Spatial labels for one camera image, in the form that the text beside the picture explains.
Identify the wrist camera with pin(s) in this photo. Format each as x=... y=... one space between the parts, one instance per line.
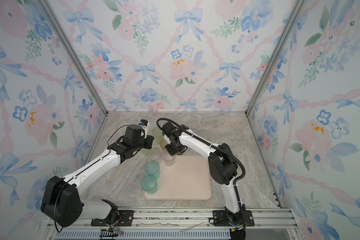
x=164 y=142
x=144 y=124

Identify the aluminium corner post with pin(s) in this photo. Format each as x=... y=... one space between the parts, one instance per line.
x=287 y=30
x=69 y=49

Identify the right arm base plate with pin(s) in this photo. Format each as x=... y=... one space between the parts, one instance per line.
x=223 y=218

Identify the left aluminium corner post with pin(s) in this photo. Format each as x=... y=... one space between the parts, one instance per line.
x=69 y=49

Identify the right aluminium corner post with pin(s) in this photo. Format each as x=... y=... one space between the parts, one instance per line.
x=287 y=30

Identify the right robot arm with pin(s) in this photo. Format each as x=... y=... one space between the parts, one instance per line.
x=224 y=167

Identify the small green cup left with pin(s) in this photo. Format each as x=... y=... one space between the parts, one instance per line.
x=145 y=152

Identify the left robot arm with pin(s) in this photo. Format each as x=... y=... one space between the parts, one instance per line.
x=62 y=199

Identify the beige rectangular tray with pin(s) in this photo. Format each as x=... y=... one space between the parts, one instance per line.
x=187 y=179

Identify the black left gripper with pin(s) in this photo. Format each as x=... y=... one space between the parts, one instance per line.
x=149 y=140

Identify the yellow cup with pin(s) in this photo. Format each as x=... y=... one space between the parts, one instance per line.
x=162 y=147

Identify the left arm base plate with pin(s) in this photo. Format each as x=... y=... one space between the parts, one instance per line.
x=119 y=218

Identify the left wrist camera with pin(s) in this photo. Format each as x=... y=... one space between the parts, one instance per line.
x=144 y=124

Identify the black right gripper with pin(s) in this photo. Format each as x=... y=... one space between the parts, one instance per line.
x=171 y=153

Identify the teal cup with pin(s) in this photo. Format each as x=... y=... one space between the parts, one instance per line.
x=149 y=184
x=153 y=168

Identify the tall light green cup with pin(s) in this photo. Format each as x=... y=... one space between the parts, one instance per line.
x=157 y=134

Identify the clear cup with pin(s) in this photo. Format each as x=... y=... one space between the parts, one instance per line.
x=168 y=159
x=195 y=131
x=155 y=155

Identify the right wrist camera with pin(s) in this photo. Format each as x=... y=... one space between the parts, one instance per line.
x=164 y=142

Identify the aluminium frame rail base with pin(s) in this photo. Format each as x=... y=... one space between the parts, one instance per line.
x=182 y=224

